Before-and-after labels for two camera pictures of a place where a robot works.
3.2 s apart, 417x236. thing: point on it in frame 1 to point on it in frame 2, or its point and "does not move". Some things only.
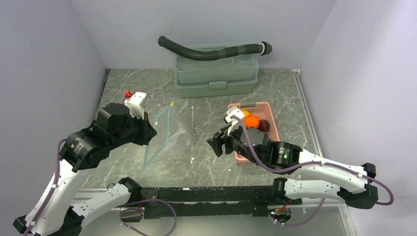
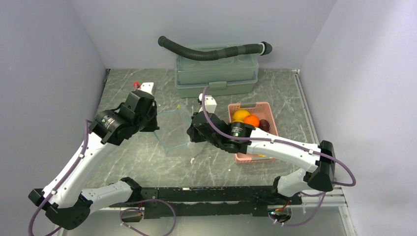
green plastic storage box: [235, 75] does not move
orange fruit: [251, 121] does not move
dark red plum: [264, 126] does not move
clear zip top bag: [169, 133] to [172, 131]
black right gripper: [216, 142] to [194, 136]
